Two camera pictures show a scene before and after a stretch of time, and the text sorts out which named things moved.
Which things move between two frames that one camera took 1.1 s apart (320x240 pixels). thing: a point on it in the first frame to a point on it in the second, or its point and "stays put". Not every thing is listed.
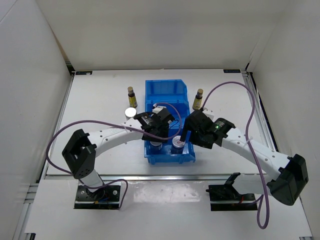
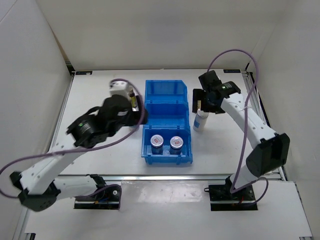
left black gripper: (164, 132) to (135, 117)
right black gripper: (201, 143) to (198, 94)
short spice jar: (177, 145) stays put
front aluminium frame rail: (152, 177) stays put
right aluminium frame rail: (260, 112) stays put
